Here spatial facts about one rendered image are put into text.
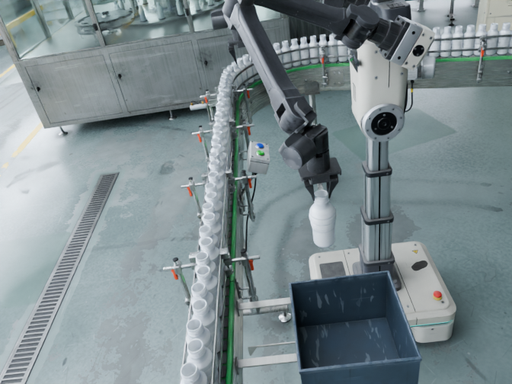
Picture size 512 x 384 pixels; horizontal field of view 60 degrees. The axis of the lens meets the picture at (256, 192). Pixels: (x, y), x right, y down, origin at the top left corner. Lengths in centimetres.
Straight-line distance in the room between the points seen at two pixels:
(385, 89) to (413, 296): 107
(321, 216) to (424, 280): 130
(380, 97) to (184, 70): 332
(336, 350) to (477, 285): 142
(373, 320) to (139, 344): 149
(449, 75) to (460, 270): 115
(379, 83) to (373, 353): 91
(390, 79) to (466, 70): 133
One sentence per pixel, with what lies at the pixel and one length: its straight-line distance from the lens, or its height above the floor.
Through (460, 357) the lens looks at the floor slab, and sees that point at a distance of 246.
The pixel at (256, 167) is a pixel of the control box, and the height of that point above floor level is 107.
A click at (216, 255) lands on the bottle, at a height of 112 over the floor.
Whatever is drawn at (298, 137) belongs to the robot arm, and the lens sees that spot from 102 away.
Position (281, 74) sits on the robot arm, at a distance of 112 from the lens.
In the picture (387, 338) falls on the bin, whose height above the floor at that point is 73.
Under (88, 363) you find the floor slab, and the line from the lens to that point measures 274.
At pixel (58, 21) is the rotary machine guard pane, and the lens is 498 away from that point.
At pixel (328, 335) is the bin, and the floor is 73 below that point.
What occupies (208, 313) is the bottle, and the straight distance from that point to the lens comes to 114.
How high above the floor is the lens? 198
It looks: 34 degrees down
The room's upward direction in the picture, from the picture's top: 10 degrees counter-clockwise
